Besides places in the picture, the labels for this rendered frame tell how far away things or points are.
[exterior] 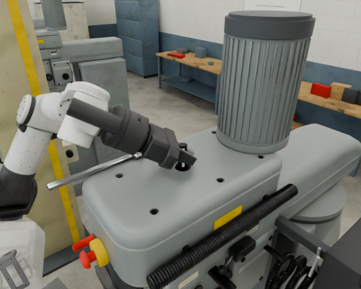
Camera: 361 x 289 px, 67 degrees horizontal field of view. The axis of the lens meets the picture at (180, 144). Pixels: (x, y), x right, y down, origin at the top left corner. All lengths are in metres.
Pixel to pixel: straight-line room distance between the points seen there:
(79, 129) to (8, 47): 1.67
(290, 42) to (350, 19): 4.29
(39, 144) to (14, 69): 1.40
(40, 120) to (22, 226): 0.34
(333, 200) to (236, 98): 0.67
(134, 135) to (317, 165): 0.67
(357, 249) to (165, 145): 0.52
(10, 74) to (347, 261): 2.08
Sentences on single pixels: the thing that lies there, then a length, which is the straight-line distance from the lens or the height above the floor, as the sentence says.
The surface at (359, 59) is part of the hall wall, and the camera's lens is 4.90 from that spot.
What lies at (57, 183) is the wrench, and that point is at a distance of 0.65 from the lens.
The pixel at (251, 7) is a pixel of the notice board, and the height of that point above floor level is 1.95.
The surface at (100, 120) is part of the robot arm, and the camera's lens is 0.52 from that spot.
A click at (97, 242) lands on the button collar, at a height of 1.79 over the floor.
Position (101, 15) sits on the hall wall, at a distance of 10.26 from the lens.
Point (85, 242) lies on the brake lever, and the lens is 0.76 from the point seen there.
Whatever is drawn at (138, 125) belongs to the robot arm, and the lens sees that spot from 0.56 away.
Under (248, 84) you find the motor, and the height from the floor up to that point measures 2.07.
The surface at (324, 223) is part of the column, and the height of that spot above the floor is 1.52.
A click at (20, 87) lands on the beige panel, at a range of 2.24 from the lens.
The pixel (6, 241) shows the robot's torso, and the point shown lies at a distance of 0.94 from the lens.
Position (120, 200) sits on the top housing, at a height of 1.89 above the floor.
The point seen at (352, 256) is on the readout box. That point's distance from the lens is 0.79.
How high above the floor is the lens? 2.26
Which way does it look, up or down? 30 degrees down
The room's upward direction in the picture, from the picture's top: straight up
